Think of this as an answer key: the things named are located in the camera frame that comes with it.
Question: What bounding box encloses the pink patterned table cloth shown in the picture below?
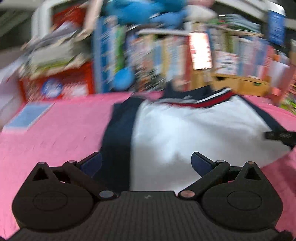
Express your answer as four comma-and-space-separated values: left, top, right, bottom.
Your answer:
1, 92, 295, 239

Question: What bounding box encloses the pink toy house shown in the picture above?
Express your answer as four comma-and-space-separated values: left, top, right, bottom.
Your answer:
270, 65, 295, 105

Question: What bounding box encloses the white patterned box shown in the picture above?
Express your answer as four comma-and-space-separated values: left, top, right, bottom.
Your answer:
214, 51, 239, 75

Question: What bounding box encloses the blue ball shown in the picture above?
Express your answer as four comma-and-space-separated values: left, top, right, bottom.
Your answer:
113, 68, 135, 91

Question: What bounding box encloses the smartphone with lit screen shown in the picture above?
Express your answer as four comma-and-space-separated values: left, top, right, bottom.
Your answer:
189, 32, 213, 70

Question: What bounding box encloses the wooden drawer organizer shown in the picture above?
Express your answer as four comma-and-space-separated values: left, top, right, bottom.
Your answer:
189, 70, 270, 97

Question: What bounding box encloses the white and navy jacket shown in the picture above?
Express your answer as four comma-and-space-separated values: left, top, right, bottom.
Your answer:
97, 86, 293, 192

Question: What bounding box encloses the row of colourful books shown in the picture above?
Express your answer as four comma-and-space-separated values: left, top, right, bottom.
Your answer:
125, 24, 290, 96

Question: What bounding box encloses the stack of papers and books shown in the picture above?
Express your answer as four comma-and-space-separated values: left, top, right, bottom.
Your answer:
18, 21, 91, 79

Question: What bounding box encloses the blue poster box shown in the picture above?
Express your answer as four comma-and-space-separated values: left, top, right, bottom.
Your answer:
267, 2, 286, 46

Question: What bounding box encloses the red plastic crate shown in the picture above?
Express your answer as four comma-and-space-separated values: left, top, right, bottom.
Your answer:
18, 61, 95, 102

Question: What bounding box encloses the white plush toy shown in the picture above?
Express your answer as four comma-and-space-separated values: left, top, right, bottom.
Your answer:
185, 5, 218, 23

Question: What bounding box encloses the blue notebook on table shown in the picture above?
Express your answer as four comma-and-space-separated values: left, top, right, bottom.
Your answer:
3, 103, 53, 132

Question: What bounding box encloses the left row of books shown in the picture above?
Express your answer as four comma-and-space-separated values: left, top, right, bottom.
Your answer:
92, 16, 125, 93

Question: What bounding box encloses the blue plush toy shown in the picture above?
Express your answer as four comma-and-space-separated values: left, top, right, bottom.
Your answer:
104, 1, 187, 29

